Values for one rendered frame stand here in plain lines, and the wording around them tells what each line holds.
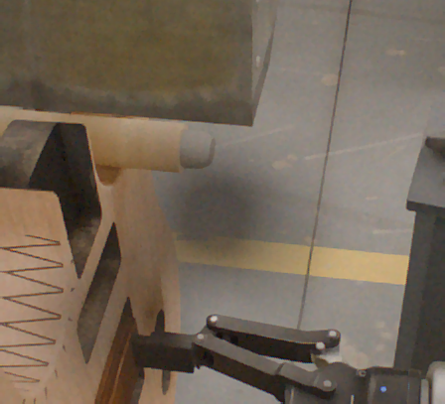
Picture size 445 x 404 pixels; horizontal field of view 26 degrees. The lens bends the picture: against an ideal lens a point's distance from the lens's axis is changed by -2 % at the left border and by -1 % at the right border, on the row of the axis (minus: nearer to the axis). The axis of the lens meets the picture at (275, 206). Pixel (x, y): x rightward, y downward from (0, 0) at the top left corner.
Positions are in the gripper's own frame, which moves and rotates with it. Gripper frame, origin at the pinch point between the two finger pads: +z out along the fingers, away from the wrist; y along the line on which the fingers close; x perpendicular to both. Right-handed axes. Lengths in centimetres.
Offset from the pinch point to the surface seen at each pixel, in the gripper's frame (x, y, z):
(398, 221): -118, 140, -22
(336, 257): -117, 124, -7
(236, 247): -116, 124, 17
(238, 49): 33.5, -5.7, -10.1
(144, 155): 15.8, 7.3, -1.2
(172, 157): 15.8, 7.3, -3.0
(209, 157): 15.5, 8.0, -5.3
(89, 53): 32.8, -5.7, -3.7
